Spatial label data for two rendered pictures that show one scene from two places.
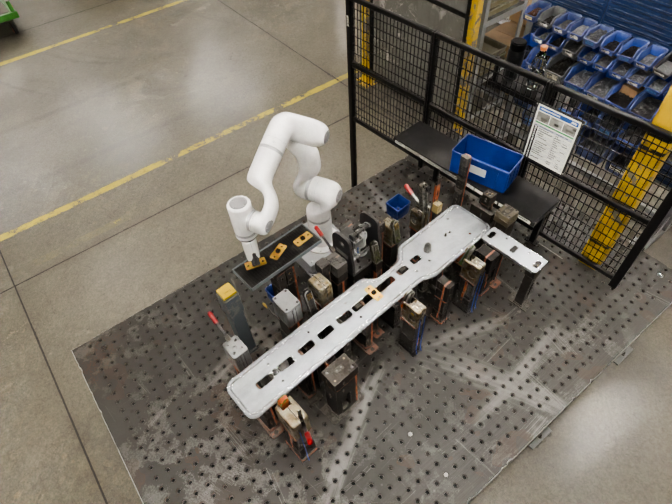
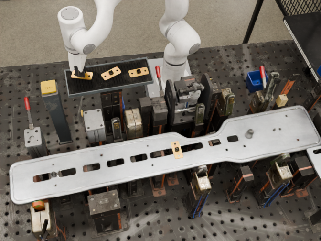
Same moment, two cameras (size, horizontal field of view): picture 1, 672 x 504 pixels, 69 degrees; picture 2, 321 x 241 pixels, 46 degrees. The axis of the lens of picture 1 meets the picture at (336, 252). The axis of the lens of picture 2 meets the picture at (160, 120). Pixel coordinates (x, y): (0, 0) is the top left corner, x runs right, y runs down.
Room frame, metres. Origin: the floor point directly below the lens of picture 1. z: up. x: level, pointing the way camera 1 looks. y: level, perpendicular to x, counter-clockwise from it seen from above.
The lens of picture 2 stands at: (0.44, -0.31, 2.49)
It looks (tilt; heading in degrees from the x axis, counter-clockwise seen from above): 59 degrees down; 19
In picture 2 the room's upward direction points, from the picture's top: 7 degrees clockwise
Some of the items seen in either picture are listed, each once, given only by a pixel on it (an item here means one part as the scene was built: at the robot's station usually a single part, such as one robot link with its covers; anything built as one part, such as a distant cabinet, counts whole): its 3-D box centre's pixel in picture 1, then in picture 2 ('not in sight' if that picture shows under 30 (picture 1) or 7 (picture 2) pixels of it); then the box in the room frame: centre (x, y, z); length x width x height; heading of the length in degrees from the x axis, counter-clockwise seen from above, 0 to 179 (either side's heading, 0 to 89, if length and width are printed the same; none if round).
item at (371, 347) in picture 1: (361, 323); (157, 168); (1.12, -0.09, 0.84); 0.17 x 0.06 x 0.29; 39
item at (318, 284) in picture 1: (323, 307); (133, 137); (1.20, 0.08, 0.89); 0.13 x 0.11 x 0.38; 39
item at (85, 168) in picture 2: (302, 372); (85, 183); (0.91, 0.18, 0.84); 0.17 x 0.06 x 0.29; 39
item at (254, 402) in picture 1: (371, 297); (172, 152); (1.16, -0.14, 1.00); 1.38 x 0.22 x 0.02; 129
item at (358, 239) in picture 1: (357, 261); (184, 113); (1.40, -0.10, 0.94); 0.18 x 0.13 x 0.49; 129
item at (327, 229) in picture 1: (320, 228); (173, 68); (1.67, 0.07, 0.89); 0.19 x 0.19 x 0.18
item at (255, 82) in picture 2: (397, 207); (256, 82); (1.91, -0.37, 0.74); 0.11 x 0.10 x 0.09; 129
